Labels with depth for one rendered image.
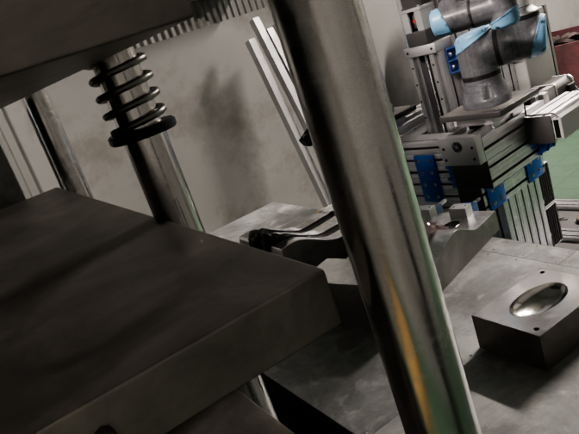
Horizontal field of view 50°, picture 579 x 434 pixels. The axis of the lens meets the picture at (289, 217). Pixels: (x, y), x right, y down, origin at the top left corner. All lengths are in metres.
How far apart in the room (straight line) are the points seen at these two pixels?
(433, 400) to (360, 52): 0.26
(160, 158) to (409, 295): 0.42
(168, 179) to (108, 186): 3.01
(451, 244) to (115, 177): 2.63
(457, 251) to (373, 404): 0.51
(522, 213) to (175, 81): 2.36
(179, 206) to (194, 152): 3.25
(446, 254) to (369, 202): 1.07
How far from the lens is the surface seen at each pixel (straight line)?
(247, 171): 4.25
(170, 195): 0.79
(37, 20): 0.40
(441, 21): 1.77
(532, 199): 2.54
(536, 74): 2.50
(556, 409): 1.08
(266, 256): 0.54
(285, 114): 3.94
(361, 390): 1.22
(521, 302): 1.25
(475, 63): 2.02
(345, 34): 0.41
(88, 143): 3.76
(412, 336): 0.47
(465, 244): 1.57
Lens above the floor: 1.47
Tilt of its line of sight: 17 degrees down
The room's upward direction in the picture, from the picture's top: 19 degrees counter-clockwise
